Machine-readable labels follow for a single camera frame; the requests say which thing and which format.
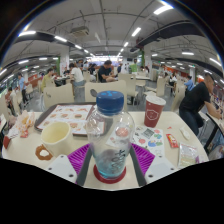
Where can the group of beige chairs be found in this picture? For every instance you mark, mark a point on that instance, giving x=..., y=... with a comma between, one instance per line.
x=161, y=87

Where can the red paper cup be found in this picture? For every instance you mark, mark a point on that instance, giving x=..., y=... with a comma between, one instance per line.
x=154, y=113

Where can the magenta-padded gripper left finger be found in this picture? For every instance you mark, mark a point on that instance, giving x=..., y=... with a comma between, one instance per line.
x=78, y=160

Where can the beige dining table black legs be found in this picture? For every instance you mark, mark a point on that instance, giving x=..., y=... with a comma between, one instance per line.
x=216, y=122

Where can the small white sachet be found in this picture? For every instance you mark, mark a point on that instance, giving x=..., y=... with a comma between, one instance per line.
x=185, y=133

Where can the group of ceiling lights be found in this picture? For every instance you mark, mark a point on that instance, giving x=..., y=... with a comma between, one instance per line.
x=161, y=9

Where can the printed paper tray liner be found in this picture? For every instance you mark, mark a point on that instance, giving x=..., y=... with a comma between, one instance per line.
x=70, y=115

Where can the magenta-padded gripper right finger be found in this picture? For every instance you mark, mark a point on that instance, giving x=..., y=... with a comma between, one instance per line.
x=146, y=160

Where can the ceiling air conditioner unit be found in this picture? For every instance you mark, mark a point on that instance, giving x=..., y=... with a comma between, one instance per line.
x=80, y=31

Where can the person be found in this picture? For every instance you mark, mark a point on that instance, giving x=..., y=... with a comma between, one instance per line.
x=189, y=83
x=46, y=80
x=9, y=100
x=22, y=85
x=195, y=100
x=104, y=71
x=77, y=75

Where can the colourful sticker sheet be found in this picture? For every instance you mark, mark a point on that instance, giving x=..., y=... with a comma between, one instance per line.
x=150, y=140

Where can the clear water bottle blue cap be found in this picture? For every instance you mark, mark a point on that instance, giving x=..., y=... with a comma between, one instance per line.
x=110, y=146

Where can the red sauce packet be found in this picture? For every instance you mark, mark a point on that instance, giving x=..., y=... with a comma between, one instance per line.
x=24, y=134
x=172, y=140

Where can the clear plastic wrapped packet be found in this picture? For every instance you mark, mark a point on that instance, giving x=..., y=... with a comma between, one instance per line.
x=188, y=155

